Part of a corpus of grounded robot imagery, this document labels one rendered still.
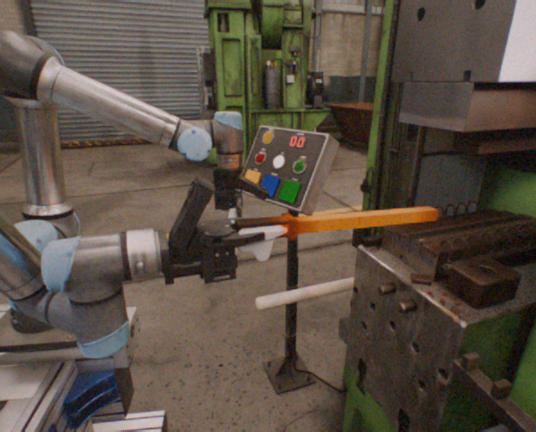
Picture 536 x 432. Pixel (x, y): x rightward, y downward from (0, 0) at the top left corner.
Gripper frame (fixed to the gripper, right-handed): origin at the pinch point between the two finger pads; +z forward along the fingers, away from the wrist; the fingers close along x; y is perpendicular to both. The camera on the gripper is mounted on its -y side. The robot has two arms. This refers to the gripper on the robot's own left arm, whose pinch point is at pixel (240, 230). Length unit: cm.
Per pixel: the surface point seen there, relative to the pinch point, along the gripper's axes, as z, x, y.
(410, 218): -18, 38, -33
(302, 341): 93, -53, -34
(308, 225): -19.8, 43.3, -11.2
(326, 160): -17.7, -16.6, -30.6
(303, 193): -7.6, -11.3, -22.0
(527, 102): -39, 27, -62
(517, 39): -50, 35, -49
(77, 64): -74, -701, 308
